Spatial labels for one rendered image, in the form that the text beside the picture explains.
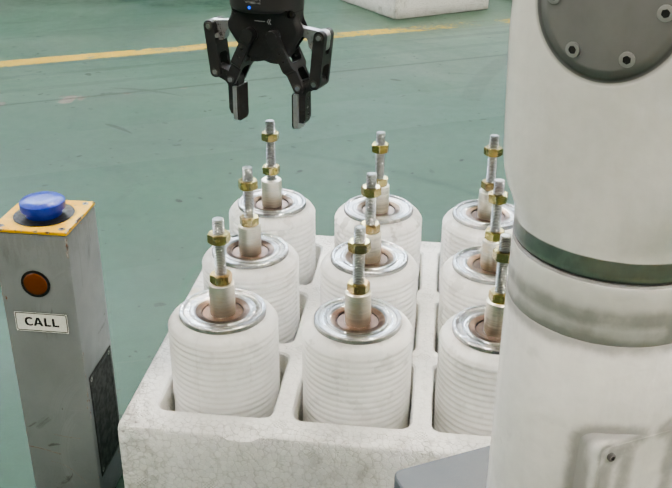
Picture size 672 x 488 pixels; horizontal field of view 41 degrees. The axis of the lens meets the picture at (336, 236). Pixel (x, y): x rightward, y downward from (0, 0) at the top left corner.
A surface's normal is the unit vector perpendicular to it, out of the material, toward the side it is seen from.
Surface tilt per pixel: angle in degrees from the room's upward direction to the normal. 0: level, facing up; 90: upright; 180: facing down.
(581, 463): 90
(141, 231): 0
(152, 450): 90
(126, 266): 0
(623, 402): 90
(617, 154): 93
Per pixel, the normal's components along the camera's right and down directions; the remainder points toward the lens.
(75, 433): -0.12, 0.43
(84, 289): 0.99, 0.06
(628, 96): -0.54, 0.42
